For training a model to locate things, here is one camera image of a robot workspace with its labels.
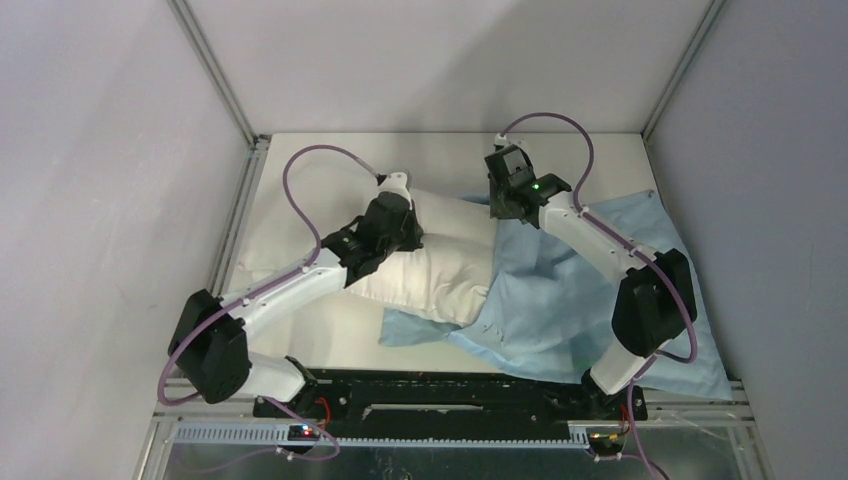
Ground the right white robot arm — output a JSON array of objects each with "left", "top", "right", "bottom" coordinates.
[{"left": 484, "top": 143, "right": 698, "bottom": 418}]

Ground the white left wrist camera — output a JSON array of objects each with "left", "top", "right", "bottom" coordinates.
[{"left": 377, "top": 171, "right": 412, "bottom": 203}]

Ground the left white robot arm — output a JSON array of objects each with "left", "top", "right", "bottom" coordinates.
[{"left": 166, "top": 191, "right": 423, "bottom": 417}]

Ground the aluminium frame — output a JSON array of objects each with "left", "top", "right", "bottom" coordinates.
[{"left": 136, "top": 132, "right": 772, "bottom": 479}]

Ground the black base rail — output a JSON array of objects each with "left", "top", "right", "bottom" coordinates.
[{"left": 252, "top": 369, "right": 648, "bottom": 443}]

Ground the white pillow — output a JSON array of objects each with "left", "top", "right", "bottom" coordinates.
[{"left": 236, "top": 190, "right": 497, "bottom": 327}]

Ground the purple cable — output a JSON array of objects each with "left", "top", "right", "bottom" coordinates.
[
  {"left": 496, "top": 112, "right": 700, "bottom": 480},
  {"left": 156, "top": 144, "right": 386, "bottom": 462}
]

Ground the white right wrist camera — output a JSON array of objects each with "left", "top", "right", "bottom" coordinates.
[{"left": 493, "top": 133, "right": 527, "bottom": 150}]

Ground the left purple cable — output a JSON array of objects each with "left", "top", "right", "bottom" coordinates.
[{"left": 156, "top": 144, "right": 386, "bottom": 462}]

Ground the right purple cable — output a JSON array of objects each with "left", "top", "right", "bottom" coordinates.
[{"left": 496, "top": 112, "right": 700, "bottom": 480}]

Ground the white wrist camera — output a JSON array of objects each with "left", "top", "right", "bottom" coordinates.
[
  {"left": 493, "top": 133, "right": 527, "bottom": 150},
  {"left": 377, "top": 171, "right": 412, "bottom": 203}
]

